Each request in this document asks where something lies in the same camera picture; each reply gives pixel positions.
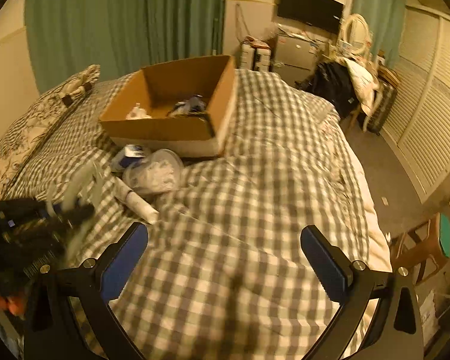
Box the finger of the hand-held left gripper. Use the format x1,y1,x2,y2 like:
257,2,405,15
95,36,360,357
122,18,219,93
49,202,96,226

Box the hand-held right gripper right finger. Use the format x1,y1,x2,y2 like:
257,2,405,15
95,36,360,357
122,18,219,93
300,225,425,360

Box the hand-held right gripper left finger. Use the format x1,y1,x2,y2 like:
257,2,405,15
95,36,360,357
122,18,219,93
23,222,149,360

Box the white plastic item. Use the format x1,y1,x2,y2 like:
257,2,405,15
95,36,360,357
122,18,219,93
46,158,106,212

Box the brown cardboard box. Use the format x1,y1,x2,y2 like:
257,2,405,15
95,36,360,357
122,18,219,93
98,55,238,158

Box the person's left hand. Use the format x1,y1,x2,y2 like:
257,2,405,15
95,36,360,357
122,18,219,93
0,292,28,321

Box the white tube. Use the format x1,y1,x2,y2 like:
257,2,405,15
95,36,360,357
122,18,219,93
114,176,159,224

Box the blue and white packet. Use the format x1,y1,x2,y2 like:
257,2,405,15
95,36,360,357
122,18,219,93
110,144,151,173

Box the clear plastic container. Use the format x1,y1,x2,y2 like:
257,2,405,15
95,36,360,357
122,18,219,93
122,149,185,196

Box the floral patterned pillow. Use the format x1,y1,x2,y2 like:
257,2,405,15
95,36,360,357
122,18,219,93
0,64,101,200

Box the grey checkered blanket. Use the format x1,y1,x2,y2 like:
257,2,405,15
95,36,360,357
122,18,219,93
0,68,393,360

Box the white item in box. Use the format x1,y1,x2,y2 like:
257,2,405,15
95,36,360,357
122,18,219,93
126,103,153,120

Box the white plastic bag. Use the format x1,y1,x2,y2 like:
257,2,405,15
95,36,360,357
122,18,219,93
415,289,448,340

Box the green topped stool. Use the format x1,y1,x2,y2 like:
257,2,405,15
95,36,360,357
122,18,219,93
436,212,450,259

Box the dark bundle of cloth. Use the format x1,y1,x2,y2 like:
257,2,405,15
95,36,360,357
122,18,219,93
167,95,211,117

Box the dark suitcase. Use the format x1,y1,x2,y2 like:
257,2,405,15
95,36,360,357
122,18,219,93
367,82,398,136

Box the black bag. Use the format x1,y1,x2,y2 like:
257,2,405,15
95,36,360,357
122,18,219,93
304,61,357,118

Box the wide green curtain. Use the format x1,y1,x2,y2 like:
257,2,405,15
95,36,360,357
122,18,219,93
24,0,228,95

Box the white cloth on chair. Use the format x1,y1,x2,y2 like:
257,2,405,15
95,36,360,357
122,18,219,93
344,58,384,115

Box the white louvered closet doors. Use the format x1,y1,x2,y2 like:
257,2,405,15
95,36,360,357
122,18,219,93
378,5,450,204

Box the grey cabinet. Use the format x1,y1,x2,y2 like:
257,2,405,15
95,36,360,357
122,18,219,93
275,32,329,84

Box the white suitcase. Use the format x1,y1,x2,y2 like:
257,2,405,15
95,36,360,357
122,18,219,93
241,40,273,72

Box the white oval mirror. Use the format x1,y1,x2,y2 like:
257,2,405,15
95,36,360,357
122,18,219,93
339,13,372,59

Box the narrow green curtain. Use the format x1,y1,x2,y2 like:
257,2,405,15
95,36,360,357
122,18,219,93
350,0,408,65

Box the black wall television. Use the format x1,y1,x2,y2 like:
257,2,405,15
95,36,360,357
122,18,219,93
276,0,345,35

